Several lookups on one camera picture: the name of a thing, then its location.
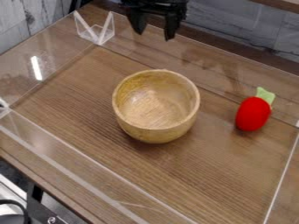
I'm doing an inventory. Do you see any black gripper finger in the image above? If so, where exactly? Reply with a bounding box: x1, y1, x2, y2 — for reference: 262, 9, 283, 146
128, 9, 147, 35
163, 12, 186, 40

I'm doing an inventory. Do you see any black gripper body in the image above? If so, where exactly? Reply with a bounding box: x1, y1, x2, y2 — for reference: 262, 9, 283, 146
120, 0, 190, 13

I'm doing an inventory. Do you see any red plush fruit green leaf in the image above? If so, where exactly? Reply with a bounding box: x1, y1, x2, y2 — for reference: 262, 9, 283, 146
235, 87, 277, 131

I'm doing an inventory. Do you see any light wooden bowl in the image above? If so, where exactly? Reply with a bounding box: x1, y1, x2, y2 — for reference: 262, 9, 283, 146
112, 69, 202, 144

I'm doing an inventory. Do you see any clear acrylic tray wall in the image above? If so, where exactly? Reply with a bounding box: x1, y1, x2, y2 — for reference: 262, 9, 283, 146
0, 6, 299, 224

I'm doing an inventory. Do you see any black metal table frame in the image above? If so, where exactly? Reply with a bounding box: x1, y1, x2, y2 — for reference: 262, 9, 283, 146
27, 183, 70, 224

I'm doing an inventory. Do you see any black cable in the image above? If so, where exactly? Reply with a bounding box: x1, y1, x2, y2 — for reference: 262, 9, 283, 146
0, 199, 32, 224

